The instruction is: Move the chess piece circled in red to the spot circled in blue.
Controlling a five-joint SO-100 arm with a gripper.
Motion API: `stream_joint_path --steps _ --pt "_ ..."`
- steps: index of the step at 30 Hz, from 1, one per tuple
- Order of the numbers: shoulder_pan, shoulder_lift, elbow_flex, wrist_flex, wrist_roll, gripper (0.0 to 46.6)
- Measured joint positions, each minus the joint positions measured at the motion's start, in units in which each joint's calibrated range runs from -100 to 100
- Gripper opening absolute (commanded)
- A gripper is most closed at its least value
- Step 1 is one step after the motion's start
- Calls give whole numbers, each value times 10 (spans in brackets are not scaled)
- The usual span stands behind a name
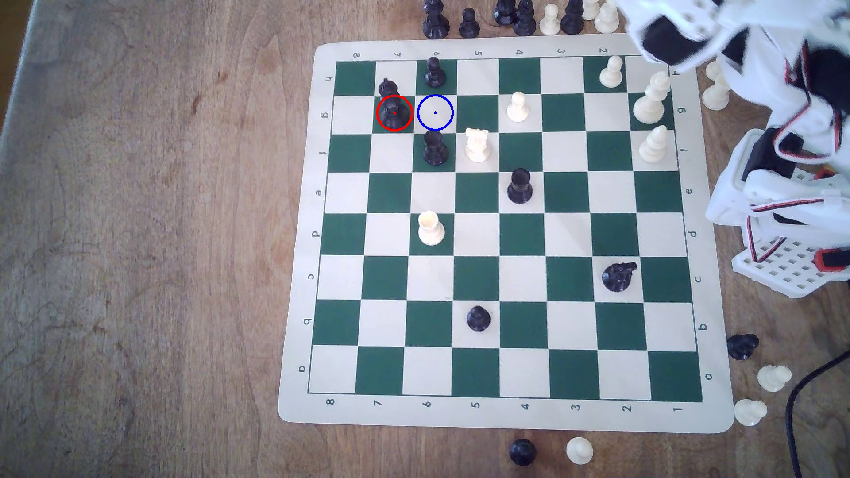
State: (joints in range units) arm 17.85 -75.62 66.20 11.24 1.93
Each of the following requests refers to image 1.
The tall black chess king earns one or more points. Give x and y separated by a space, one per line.
394 111

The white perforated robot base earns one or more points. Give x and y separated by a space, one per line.
790 265

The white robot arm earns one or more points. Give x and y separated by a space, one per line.
783 79

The tall white chess queen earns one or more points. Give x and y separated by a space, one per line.
649 103

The white chess pawn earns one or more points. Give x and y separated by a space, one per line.
579 451
772 378
550 21
749 412
611 73
517 108

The white chess bishop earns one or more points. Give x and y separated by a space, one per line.
654 146

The black chess pawn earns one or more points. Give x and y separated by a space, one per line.
522 452
478 319
520 187
434 73
469 24

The white chess knight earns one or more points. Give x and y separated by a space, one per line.
477 146

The tall black chess piece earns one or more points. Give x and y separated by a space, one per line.
435 21

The black chess knight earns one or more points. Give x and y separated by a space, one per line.
617 277
741 346

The black chess bishop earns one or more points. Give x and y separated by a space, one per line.
435 149

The green and cream chess mat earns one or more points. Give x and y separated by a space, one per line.
478 232

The white chess rook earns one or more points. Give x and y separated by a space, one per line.
431 230

